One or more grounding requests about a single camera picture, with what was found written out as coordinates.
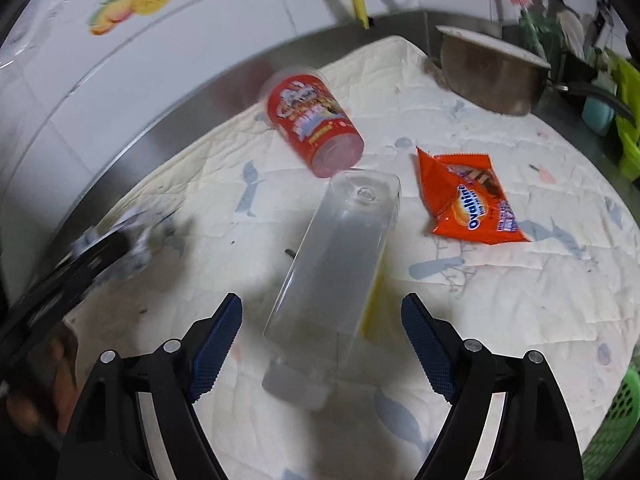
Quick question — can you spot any teal plastic bottle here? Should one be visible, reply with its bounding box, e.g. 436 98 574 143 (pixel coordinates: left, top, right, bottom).
581 95 617 136

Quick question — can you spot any orange snack packet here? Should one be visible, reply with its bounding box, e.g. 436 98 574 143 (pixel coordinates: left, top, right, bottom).
416 146 532 245

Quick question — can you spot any green plastic basket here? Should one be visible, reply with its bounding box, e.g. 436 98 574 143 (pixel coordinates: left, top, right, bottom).
580 365 640 480

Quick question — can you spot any metal saucepan with handle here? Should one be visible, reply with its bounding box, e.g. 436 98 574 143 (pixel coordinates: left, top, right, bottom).
435 25 638 126

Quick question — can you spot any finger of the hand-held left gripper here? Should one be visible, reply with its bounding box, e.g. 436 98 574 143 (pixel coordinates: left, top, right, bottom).
5 232 133 331

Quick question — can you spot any white wrapper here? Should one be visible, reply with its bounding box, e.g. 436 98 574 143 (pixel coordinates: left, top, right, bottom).
70 200 176 281

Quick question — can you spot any white quilted cloth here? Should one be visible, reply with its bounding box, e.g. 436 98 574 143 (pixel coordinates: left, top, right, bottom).
62 35 640 480

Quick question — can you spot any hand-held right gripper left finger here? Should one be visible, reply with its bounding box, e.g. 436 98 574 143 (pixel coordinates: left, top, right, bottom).
55 293 244 480

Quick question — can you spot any green plastic dish rack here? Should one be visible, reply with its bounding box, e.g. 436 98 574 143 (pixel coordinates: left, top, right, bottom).
602 47 640 186

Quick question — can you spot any red printed plastic cup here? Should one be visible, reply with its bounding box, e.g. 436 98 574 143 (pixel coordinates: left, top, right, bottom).
262 66 366 179

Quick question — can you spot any green glass jar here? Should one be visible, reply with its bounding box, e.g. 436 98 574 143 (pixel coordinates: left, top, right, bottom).
517 7 566 68

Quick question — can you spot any person's left hand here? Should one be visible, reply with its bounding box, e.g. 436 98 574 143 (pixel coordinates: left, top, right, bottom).
7 332 81 433

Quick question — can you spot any white rice paddle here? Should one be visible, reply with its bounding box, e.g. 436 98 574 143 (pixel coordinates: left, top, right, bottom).
557 5 586 56

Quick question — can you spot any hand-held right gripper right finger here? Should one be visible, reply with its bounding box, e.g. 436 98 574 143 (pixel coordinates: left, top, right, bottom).
401 293 586 480

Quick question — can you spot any clear plastic bottle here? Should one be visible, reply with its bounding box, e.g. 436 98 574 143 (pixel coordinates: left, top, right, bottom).
261 170 402 411

